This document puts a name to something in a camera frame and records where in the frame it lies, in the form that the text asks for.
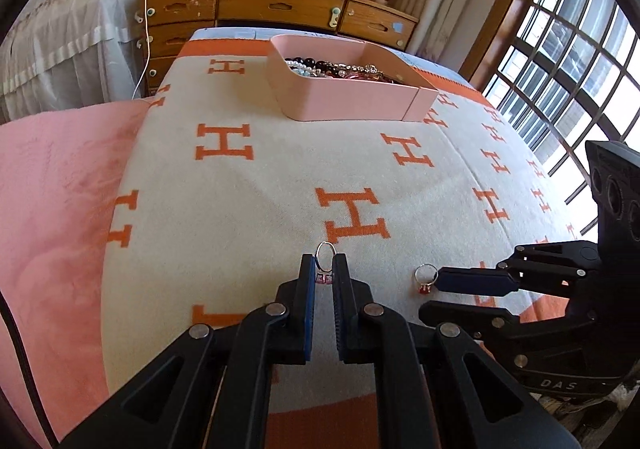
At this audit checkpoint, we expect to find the red stone ring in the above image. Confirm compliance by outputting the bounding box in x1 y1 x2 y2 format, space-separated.
413 263 441 297

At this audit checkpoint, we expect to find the silver ring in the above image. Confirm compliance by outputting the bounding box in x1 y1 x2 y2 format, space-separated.
313 240 338 286

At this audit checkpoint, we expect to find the black bead bracelet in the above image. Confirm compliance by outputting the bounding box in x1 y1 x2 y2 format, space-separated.
286 56 352 75

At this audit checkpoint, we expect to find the pink jewelry tray box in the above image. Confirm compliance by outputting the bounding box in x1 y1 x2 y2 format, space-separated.
266 34 438 122

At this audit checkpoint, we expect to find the orange beige H blanket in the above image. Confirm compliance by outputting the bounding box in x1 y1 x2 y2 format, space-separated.
98 38 586 449

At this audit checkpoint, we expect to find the window with metal grille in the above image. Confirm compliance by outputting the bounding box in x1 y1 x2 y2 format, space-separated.
471 0 639 242

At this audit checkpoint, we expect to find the pink bed cover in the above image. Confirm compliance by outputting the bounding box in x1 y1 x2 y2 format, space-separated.
1 100 149 438

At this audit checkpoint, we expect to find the wooden desk with drawers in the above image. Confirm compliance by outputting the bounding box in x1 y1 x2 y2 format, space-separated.
136 0 418 94

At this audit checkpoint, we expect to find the black cable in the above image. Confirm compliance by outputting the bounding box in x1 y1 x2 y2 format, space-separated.
0 293 61 449

